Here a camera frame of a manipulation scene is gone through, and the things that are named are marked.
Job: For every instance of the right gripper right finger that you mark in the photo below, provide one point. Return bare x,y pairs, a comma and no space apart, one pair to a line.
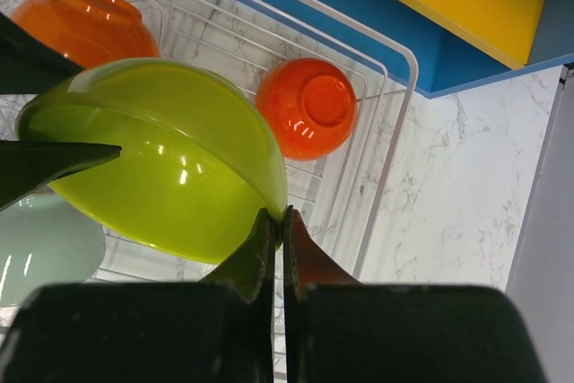
341,330

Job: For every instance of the orange bowl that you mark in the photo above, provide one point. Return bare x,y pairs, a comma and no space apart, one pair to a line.
88,32

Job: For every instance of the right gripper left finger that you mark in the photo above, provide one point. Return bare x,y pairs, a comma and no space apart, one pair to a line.
217,329

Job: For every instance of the blue shelf unit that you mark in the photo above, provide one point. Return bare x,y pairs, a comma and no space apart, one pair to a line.
457,44

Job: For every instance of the red plastic bowl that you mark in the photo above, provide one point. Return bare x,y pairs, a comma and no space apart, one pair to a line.
310,106

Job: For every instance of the lime green bowl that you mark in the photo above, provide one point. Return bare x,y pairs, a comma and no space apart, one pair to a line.
197,162

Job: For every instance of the pale green bowl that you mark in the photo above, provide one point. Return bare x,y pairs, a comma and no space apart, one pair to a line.
45,240

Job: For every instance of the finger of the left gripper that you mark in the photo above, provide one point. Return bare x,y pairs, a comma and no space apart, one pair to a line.
27,65
28,166

